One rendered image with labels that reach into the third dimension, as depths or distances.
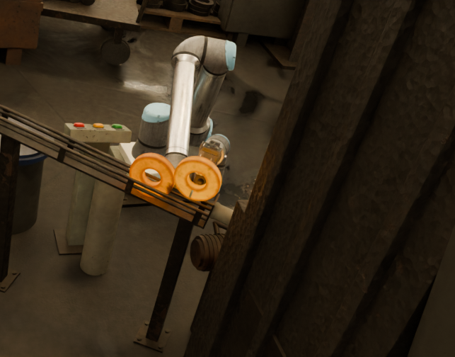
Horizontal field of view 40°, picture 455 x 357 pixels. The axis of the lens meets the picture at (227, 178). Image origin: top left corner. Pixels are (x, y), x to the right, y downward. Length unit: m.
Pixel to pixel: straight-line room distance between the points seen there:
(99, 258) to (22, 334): 0.43
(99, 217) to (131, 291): 0.37
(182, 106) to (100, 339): 0.94
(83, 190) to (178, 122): 0.52
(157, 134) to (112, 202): 0.70
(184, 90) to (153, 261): 0.82
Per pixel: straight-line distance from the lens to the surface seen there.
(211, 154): 2.11
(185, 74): 2.52
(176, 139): 2.37
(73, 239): 2.83
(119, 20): 4.29
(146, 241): 2.96
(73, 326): 2.54
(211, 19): 5.25
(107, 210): 2.50
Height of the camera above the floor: 1.91
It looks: 33 degrees down
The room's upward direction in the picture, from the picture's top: 18 degrees clockwise
